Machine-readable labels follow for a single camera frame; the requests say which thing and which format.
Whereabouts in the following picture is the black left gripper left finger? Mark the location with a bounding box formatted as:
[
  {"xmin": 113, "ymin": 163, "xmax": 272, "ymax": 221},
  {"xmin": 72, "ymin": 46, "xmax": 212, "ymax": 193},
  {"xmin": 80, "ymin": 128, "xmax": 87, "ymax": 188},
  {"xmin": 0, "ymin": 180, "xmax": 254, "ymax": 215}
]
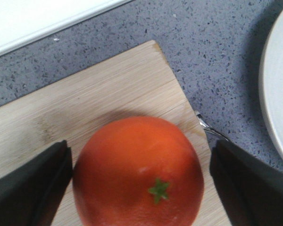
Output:
[{"xmin": 0, "ymin": 140, "xmax": 73, "ymax": 226}]

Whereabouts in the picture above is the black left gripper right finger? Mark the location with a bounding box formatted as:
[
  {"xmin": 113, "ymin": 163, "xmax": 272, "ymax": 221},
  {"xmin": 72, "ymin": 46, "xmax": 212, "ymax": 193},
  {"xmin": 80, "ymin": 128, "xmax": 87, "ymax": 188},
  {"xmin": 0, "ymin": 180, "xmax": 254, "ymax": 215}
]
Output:
[{"xmin": 209, "ymin": 140, "xmax": 283, "ymax": 226}]

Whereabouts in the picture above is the orange mandarin fruit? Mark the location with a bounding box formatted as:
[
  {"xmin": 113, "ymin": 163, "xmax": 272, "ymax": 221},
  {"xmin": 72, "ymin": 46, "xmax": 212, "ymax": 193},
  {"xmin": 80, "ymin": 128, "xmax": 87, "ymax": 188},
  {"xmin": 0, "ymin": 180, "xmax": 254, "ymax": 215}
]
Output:
[{"xmin": 73, "ymin": 116, "xmax": 204, "ymax": 226}]

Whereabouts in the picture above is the beige round plate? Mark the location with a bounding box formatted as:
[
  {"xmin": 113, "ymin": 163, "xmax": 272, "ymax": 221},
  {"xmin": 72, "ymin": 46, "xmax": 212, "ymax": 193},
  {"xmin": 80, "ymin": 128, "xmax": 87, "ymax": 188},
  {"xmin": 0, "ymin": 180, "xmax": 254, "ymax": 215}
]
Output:
[{"xmin": 258, "ymin": 10, "xmax": 283, "ymax": 159}]

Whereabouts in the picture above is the white bear-print tray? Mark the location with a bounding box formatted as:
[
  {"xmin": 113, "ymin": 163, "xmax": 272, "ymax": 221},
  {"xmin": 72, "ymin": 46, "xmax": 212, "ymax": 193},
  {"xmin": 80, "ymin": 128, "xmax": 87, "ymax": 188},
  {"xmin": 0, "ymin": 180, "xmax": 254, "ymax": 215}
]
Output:
[{"xmin": 0, "ymin": 0, "xmax": 126, "ymax": 56}]

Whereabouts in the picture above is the wooden cutting board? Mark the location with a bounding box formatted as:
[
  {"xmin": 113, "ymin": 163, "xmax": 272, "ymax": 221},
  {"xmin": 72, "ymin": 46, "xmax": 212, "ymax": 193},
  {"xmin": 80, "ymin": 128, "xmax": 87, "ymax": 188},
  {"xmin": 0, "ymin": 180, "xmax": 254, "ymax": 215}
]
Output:
[{"xmin": 0, "ymin": 40, "xmax": 232, "ymax": 226}]

